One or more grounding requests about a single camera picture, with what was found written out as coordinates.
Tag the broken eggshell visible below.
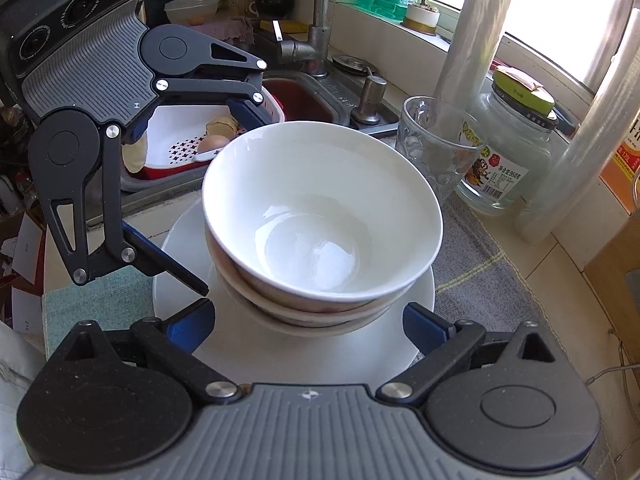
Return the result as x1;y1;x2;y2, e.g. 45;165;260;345
202;116;240;140

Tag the glass jar green lid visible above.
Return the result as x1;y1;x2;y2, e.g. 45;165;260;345
455;65;560;217

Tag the red plastic basin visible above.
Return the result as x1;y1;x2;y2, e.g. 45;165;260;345
142;77;336;181

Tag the short plastic wrap roll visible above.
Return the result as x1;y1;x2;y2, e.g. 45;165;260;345
432;0;516;111

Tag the orange liquid jug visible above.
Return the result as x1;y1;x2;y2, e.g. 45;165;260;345
597;110;640;216

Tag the steel sink faucet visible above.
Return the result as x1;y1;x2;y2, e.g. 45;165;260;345
277;0;336;78

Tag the white pink-flower bowl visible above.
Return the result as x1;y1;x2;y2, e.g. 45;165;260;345
205;230;421;322
201;120;444;306
212;265;401;337

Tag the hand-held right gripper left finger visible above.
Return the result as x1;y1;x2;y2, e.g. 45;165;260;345
62;297;241;406

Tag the steel soap dispenser pump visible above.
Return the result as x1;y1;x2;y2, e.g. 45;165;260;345
350;75;388;126

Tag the small potted plant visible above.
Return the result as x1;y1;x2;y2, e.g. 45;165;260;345
402;0;442;37

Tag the steel kitchen sink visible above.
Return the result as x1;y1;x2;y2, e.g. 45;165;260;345
120;25;401;206

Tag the teal towel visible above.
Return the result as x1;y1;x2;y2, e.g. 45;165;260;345
42;265;166;361

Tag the white fruit-print plate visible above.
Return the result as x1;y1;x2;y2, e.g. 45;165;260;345
152;200;436;391

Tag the wooden cutting board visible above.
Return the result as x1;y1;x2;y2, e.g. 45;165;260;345
584;217;640;313

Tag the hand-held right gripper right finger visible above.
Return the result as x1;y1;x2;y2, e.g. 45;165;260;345
375;302;558;406

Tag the brown egg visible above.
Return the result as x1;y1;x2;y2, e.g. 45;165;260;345
197;135;228;155

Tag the yellow sponge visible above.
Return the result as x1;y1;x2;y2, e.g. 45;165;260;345
259;17;311;36

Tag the pink rag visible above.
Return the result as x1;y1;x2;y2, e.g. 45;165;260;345
192;17;256;43

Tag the translucent plastic bowl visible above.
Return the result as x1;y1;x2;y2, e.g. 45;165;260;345
164;0;222;26

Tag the clear glass mug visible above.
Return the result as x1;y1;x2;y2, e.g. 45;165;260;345
395;96;481;203

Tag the grey checked dish towel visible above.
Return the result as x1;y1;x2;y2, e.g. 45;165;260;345
415;192;571;361

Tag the steel sink hole cap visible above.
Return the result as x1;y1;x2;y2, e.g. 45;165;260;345
330;54;378;77

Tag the white colander basket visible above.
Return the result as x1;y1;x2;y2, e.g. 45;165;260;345
142;87;286;173

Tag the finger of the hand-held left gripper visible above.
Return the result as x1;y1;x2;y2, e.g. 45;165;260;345
152;34;273;133
42;127;210;297

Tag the tall plastic wrap roll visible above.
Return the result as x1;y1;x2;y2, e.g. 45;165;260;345
515;7;640;246

